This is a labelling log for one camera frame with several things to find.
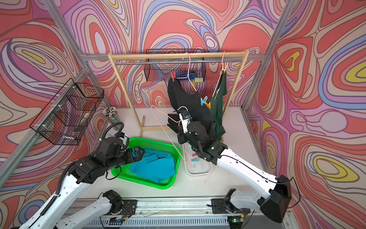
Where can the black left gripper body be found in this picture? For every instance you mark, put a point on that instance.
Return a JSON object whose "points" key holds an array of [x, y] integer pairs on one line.
{"points": [[127, 158]]}

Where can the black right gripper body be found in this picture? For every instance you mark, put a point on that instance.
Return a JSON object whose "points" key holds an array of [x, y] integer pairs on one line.
{"points": [[184, 138]]}

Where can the pink hanger of teal shirt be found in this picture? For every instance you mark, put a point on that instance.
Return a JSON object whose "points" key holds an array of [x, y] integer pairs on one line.
{"points": [[171, 134]]}

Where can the light blue plastic clothespin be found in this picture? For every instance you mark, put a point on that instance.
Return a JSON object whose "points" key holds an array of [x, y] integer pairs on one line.
{"points": [[195, 159]]}

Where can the teal t-shirt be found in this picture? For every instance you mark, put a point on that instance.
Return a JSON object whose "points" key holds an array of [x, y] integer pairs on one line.
{"points": [[156, 166]]}

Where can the black t-shirt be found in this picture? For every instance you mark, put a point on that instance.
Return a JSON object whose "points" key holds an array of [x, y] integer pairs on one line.
{"points": [[179, 97]]}

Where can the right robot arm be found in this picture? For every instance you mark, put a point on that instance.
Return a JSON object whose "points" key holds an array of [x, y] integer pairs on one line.
{"points": [[273, 194]]}

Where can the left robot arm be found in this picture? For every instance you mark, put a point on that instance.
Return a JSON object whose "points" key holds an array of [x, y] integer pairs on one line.
{"points": [[112, 153]]}

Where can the pink hanger of green shirt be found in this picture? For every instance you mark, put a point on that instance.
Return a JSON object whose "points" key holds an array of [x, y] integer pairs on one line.
{"points": [[223, 70]]}

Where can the green plastic basket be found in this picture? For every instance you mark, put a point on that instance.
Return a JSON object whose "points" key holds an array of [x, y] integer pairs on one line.
{"points": [[126, 174]]}

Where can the white plastic tray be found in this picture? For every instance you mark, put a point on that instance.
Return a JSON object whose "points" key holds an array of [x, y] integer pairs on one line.
{"points": [[199, 168]]}

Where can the dark green t-shirt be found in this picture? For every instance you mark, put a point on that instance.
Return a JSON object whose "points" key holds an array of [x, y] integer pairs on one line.
{"points": [[217, 105]]}

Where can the yellow plastic clothespin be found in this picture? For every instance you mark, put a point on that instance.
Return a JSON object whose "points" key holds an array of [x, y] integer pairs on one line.
{"points": [[208, 106]]}

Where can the clear pencil cup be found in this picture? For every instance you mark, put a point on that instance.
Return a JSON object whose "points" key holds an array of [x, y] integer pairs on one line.
{"points": [[112, 116]]}

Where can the blue item in basket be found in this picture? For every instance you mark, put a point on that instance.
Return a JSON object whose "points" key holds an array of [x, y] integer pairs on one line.
{"points": [[183, 76]]}

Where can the metal hanging rod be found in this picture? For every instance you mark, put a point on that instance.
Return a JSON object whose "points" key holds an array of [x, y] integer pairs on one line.
{"points": [[178, 62]]}

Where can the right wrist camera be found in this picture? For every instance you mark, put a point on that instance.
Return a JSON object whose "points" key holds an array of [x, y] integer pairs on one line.
{"points": [[185, 120]]}

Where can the black wire basket back wall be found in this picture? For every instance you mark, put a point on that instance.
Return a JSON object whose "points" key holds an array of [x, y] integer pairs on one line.
{"points": [[160, 72]]}

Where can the black wire basket wall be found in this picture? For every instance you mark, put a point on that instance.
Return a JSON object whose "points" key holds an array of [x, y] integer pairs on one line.
{"points": [[160, 72], [66, 116]]}

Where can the black wire basket left wall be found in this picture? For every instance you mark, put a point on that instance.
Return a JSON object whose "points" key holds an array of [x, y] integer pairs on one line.
{"points": [[66, 116]]}

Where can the wooden clothes rack frame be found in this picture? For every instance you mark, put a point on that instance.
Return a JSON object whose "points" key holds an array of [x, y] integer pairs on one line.
{"points": [[174, 121]]}

